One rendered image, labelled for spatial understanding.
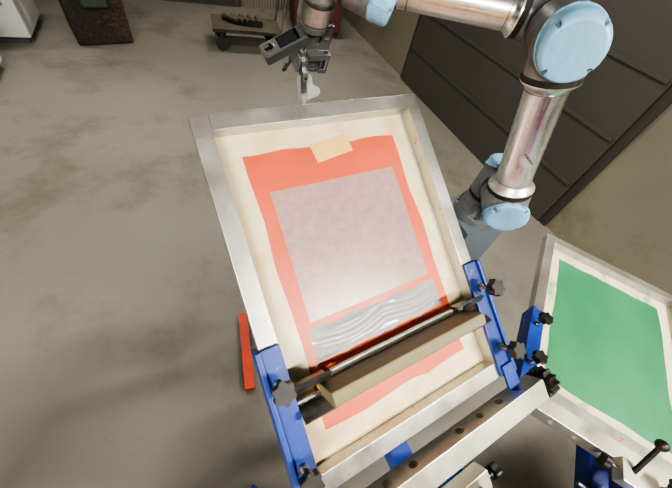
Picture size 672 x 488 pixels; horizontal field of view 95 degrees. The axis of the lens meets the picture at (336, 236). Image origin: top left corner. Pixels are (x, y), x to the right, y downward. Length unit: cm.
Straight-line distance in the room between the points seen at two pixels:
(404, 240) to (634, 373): 103
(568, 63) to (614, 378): 108
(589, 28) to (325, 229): 60
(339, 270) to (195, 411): 142
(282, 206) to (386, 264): 29
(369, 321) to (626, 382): 102
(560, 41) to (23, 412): 244
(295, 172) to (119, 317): 176
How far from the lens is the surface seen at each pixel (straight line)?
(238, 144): 73
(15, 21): 550
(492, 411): 91
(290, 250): 69
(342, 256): 73
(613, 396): 146
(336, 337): 71
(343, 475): 77
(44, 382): 229
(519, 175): 91
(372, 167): 82
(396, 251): 80
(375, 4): 76
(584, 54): 78
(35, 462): 218
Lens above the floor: 191
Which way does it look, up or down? 49 degrees down
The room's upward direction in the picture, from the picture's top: 14 degrees clockwise
